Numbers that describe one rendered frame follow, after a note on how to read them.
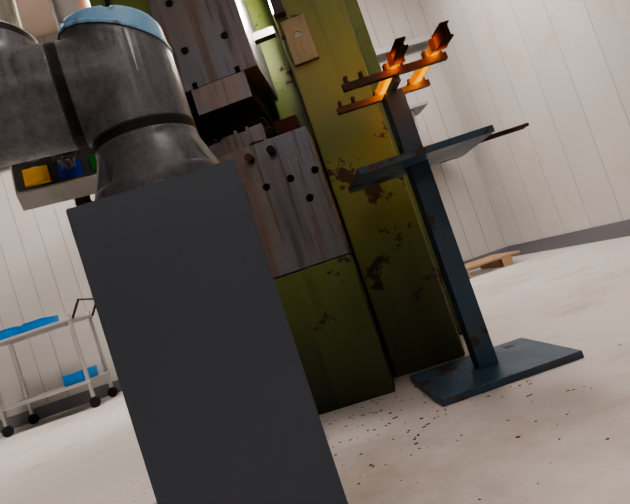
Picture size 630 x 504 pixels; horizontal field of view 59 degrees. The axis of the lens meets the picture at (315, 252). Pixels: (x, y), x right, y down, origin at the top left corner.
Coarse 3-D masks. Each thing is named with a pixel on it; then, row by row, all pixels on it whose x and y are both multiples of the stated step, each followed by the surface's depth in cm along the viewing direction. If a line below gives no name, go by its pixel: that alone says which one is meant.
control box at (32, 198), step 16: (48, 160) 180; (80, 160) 182; (16, 176) 174; (80, 176) 177; (16, 192) 170; (32, 192) 172; (48, 192) 175; (64, 192) 177; (80, 192) 180; (32, 208) 177
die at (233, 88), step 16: (224, 80) 193; (240, 80) 193; (208, 96) 194; (224, 96) 193; (240, 96) 193; (256, 96) 204; (208, 112) 194; (224, 112) 199; (256, 112) 210; (224, 128) 216
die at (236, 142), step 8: (248, 128) 192; (256, 128) 192; (264, 128) 195; (232, 136) 193; (240, 136) 192; (248, 136) 192; (256, 136) 192; (264, 136) 191; (216, 144) 193; (224, 144) 193; (232, 144) 193; (240, 144) 192; (248, 144) 192; (216, 152) 193; (224, 152) 193
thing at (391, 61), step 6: (396, 42) 147; (402, 42) 146; (396, 48) 150; (402, 48) 146; (390, 54) 154; (396, 54) 149; (402, 54) 150; (390, 60) 155; (396, 60) 153; (402, 60) 155; (390, 66) 158; (396, 66) 160; (390, 78) 168; (378, 84) 177; (384, 84) 172; (378, 90) 179; (384, 90) 178
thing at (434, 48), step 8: (440, 24) 147; (440, 32) 150; (448, 32) 147; (432, 40) 155; (440, 40) 152; (448, 40) 149; (432, 48) 155; (440, 48) 154; (416, 72) 175; (424, 72) 174; (416, 80) 179
